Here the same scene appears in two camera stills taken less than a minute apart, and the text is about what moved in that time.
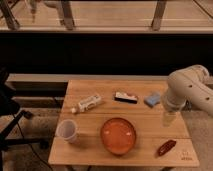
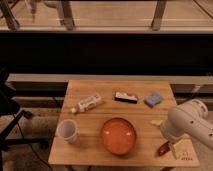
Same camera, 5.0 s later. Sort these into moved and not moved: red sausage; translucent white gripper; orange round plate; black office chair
Moved: translucent white gripper
Not moved: orange round plate; black office chair; red sausage
